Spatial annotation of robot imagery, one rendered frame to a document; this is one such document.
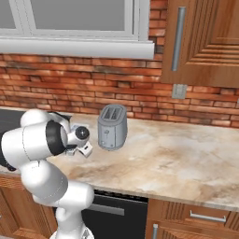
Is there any wooden drawer front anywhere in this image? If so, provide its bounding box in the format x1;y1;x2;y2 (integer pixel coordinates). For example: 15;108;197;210
148;198;239;232

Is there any white framed window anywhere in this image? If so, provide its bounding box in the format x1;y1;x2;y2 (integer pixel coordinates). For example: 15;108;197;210
0;0;151;41

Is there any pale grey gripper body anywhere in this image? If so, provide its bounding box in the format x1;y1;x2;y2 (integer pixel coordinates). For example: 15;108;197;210
64;144;78;157

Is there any grey drawer handle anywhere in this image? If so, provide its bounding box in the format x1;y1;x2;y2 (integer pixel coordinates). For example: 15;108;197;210
189;210;228;224

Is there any grey wall socket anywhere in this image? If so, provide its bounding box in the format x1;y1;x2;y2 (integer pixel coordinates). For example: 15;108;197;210
171;82;189;100

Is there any short grey cupboard handle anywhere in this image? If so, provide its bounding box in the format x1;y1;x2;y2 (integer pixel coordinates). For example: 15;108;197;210
151;223;160;239

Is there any grey dishwasher handle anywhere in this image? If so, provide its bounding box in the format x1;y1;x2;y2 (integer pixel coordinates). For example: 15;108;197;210
89;203;126;217

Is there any black hob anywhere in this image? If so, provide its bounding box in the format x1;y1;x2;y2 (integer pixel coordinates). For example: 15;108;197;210
0;108;73;173

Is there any white window sill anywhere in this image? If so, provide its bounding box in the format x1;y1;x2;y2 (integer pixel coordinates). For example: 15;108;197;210
0;35;156;61

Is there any wooden base cupboard door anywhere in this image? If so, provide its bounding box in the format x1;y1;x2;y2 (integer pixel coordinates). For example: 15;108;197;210
145;219;239;239
0;175;59;239

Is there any grey two-slot toaster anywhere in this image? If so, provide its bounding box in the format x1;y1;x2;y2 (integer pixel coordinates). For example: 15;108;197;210
97;104;128;152

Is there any black dishwasher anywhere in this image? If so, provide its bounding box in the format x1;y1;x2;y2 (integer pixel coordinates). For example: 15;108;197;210
79;189;149;239

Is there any long grey cupboard handle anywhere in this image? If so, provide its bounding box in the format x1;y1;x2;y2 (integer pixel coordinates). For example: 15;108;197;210
170;6;187;72

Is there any wooden wall cupboard door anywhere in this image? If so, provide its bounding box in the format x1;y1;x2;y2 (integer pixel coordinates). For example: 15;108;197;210
161;0;239;89

